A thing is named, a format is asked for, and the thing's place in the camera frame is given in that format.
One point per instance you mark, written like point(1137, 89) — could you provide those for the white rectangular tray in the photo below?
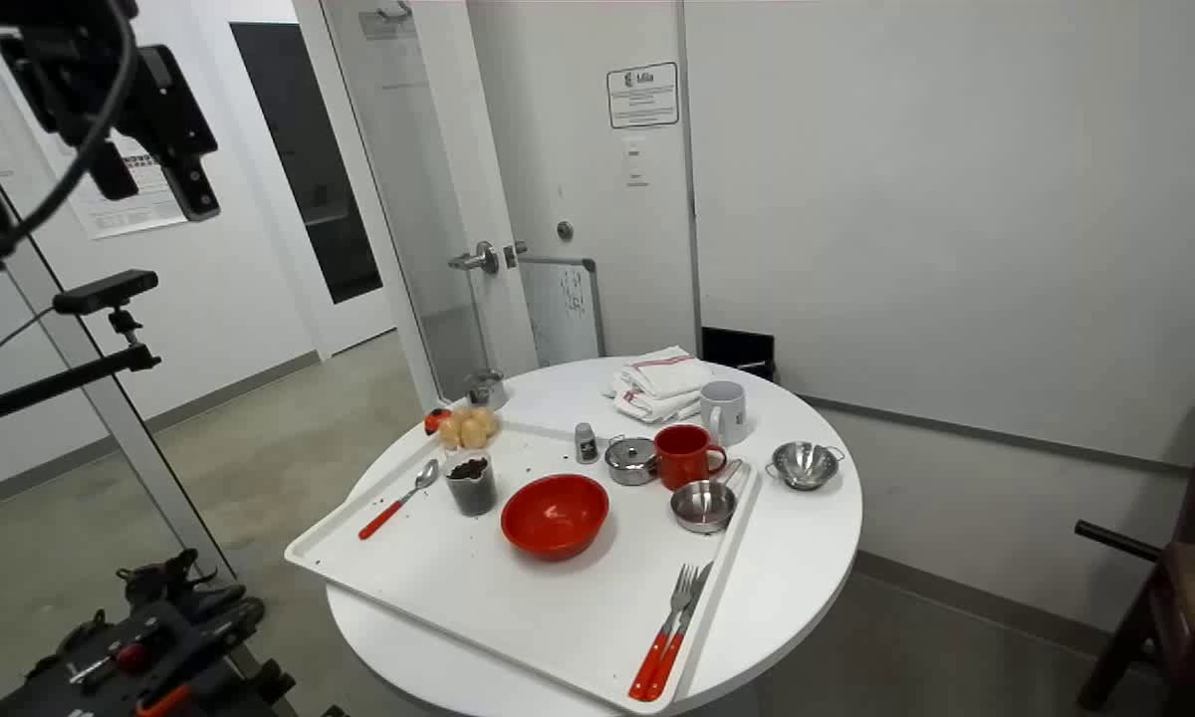
point(491, 597)

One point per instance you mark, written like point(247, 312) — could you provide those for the small grey shaker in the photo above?
point(588, 443)

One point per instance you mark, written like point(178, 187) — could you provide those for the white mug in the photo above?
point(721, 406)

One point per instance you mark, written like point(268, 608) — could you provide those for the clear plastic jug dark contents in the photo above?
point(473, 495)

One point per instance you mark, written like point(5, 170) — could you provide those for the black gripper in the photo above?
point(162, 103)

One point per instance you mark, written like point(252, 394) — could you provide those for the black bar-shaped camera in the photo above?
point(106, 292)

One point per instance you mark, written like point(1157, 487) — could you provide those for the small steel bowl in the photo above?
point(805, 462)
point(701, 507)

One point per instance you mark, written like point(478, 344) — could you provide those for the white cloth with red stripes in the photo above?
point(660, 381)

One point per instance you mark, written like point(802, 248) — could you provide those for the small orange round object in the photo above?
point(434, 419)

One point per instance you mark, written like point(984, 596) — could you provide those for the small lidded steel dish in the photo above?
point(629, 458)

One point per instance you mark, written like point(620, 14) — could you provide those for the red bowl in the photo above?
point(554, 524)

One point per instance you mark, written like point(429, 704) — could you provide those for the white wall sign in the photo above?
point(641, 97)

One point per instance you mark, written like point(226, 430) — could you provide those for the bag of bread rolls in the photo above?
point(473, 426)

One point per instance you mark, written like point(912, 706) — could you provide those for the metal camera stand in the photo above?
point(120, 411)

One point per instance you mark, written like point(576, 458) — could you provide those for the dark wooden chair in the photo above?
point(1190, 612)

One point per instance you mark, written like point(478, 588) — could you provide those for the red mug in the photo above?
point(684, 458)

